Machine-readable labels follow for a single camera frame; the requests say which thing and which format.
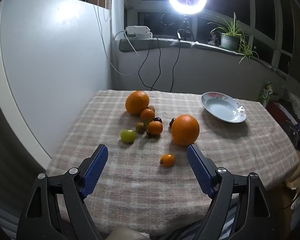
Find black cable with controller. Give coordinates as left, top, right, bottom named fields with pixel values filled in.
left=170, top=29, right=183, bottom=93

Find large orange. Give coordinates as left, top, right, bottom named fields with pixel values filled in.
left=171, top=114, right=200, bottom=146
left=125, top=91, right=150, bottom=115

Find potted spider plant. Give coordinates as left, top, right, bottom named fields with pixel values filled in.
left=207, top=12, right=259, bottom=68

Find small mandarin with leaf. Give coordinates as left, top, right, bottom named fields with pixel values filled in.
left=146, top=121, right=163, bottom=139

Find pink plaid blanket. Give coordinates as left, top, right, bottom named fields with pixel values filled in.
left=45, top=90, right=299, bottom=235

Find white power strip cable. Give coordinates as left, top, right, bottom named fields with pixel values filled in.
left=114, top=30, right=140, bottom=55

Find black light tripod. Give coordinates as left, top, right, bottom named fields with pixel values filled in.
left=181, top=14, right=193, bottom=40

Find long white cable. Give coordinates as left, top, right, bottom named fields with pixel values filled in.
left=92, top=0, right=137, bottom=77

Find window frame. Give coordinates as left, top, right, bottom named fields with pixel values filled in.
left=124, top=0, right=300, bottom=80

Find white cabinet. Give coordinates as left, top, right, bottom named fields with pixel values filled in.
left=0, top=0, right=112, bottom=160

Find floral white plate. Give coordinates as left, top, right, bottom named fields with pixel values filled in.
left=201, top=92, right=247, bottom=123

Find dark red box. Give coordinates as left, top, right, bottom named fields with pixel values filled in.
left=266, top=101, right=300, bottom=124

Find green packaged item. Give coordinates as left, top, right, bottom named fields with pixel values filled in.
left=259, top=81, right=275, bottom=108

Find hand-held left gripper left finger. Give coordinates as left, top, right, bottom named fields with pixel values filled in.
left=17, top=144, right=109, bottom=240

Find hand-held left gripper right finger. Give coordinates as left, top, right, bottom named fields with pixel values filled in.
left=187, top=144, right=282, bottom=240

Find small figurine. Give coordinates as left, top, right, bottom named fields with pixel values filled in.
left=210, top=30, right=222, bottom=46

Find white power strip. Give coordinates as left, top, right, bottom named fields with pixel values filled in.
left=125, top=26, right=153, bottom=39

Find beige rounded object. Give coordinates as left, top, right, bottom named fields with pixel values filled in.
left=107, top=226, right=150, bottom=240

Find orange kumquat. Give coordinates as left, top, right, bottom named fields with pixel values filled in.
left=160, top=153, right=176, bottom=167

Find green round fruit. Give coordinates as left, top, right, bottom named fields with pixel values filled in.
left=120, top=129, right=137, bottom=144

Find lace cloth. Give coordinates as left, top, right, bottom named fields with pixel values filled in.
left=286, top=90, right=300, bottom=123

